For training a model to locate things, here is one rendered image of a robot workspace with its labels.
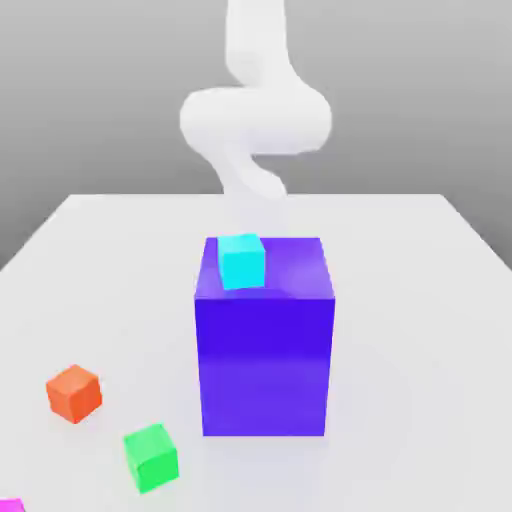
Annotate small cyan cube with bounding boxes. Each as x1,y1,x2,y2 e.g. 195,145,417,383
216,233,267,291

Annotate small green cube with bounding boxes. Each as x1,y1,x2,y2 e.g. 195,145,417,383
122,422,180,496

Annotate small orange cube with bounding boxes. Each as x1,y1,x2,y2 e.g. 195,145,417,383
45,363,104,425

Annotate large purple box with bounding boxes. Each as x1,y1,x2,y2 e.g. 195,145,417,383
193,236,336,438

